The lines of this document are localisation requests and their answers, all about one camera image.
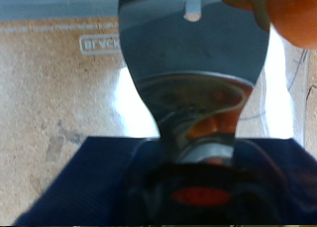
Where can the white bread slice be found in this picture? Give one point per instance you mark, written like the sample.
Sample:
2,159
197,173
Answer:
294,15

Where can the blue spatula holder block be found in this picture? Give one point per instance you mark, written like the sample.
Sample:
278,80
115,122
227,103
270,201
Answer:
82,187

